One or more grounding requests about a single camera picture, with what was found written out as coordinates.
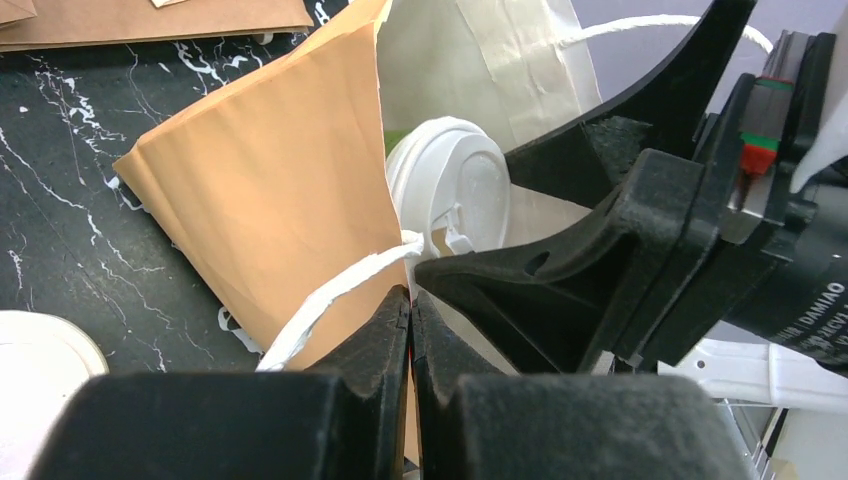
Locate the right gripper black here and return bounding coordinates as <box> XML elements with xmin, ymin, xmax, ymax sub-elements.
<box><xmin>505</xmin><ymin>0</ymin><xmax>847</xmax><ymax>375</ymax></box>

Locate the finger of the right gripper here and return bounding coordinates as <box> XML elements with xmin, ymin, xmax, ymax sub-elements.
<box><xmin>414</xmin><ymin>192</ymin><xmax>636</xmax><ymax>373</ymax></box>

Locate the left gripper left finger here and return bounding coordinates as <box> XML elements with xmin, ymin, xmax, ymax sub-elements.
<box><xmin>31</xmin><ymin>286</ymin><xmax>410</xmax><ymax>479</ymax></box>

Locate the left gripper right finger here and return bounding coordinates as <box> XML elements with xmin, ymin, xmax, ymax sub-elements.
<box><xmin>410</xmin><ymin>294</ymin><xmax>749</xmax><ymax>479</ymax></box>

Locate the tan paper bag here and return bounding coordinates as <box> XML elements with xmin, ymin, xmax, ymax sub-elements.
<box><xmin>114</xmin><ymin>1</ymin><xmax>748</xmax><ymax>479</ymax></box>

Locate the single paper cup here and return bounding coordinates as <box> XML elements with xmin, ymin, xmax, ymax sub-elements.
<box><xmin>1</xmin><ymin>310</ymin><xmax>109</xmax><ymax>479</ymax></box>

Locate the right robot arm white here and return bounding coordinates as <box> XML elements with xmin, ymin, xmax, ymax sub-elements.
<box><xmin>415</xmin><ymin>1</ymin><xmax>847</xmax><ymax>412</ymax></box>

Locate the brown kraft paper bag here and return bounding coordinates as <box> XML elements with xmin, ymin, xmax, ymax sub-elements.
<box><xmin>1</xmin><ymin>0</ymin><xmax>313</xmax><ymax>52</ymax></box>

